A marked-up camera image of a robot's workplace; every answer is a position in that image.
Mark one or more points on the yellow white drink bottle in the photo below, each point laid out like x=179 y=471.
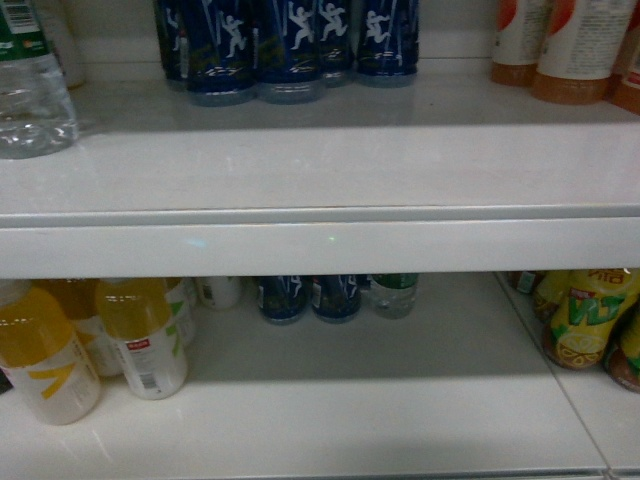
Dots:
x=42 y=356
x=138 y=321

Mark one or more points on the blue bottle under shelf left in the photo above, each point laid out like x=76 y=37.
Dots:
x=282 y=300

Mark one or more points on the blue bottle under shelf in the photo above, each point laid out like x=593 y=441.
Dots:
x=282 y=300
x=336 y=299

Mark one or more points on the orange white bottle behind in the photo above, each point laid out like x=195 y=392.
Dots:
x=521 y=26

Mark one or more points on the lemon tea bottle yellow green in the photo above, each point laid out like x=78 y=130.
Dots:
x=595 y=300

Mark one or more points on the blue bottle under shelf right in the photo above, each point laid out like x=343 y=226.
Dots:
x=336 y=299

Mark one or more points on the water bottle green label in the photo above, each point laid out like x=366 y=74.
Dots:
x=37 y=114

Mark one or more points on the water bottle under shelf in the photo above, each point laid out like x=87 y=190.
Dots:
x=393 y=295

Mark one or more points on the blue sports drink bottle right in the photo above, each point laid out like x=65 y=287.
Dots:
x=388 y=43

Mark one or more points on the yellow white drink bottle front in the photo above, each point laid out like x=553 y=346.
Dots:
x=42 y=356

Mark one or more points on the blue sports drink bottle centre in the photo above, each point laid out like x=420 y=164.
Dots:
x=302 y=48

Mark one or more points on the white middle shelf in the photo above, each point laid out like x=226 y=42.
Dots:
x=452 y=173

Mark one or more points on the orange white drink bottle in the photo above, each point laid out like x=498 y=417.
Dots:
x=579 y=50

